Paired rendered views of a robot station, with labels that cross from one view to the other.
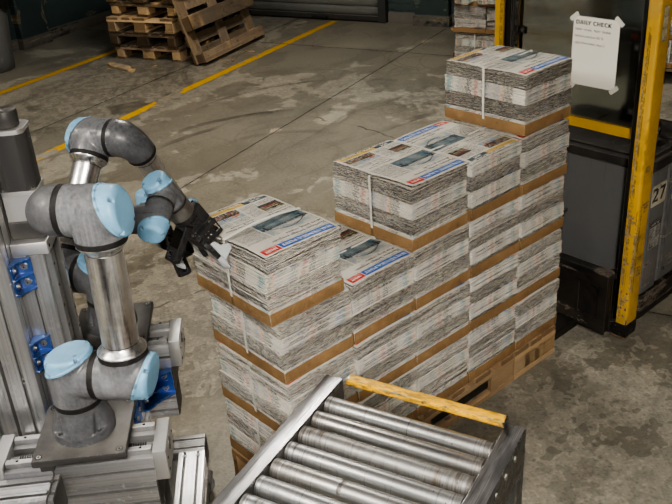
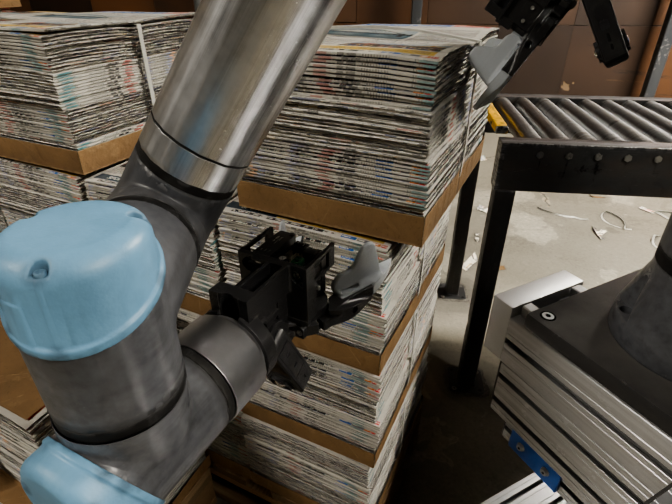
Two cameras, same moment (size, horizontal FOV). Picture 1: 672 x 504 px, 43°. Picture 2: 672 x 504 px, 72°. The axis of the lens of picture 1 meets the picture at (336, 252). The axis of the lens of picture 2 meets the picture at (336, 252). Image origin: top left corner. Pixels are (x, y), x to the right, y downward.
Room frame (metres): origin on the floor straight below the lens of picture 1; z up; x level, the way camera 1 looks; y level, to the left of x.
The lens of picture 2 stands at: (2.66, 0.87, 1.13)
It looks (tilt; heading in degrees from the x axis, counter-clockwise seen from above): 31 degrees down; 247
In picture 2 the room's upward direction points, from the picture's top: straight up
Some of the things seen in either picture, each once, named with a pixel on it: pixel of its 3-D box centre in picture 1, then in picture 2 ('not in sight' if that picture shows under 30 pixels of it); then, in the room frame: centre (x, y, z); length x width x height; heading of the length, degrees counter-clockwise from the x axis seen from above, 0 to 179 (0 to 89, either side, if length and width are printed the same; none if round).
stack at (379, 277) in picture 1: (379, 337); (189, 306); (2.63, -0.14, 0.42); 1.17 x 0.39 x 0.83; 131
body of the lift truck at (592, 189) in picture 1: (607, 207); not in sight; (3.63, -1.30, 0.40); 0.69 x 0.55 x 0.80; 41
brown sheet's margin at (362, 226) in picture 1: (400, 216); (108, 126); (2.72, -0.24, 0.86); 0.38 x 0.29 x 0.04; 42
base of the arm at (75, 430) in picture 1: (81, 411); not in sight; (1.70, 0.65, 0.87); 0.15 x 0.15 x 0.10
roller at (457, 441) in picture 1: (406, 427); (515, 123); (1.67, -0.14, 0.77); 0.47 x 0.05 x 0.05; 60
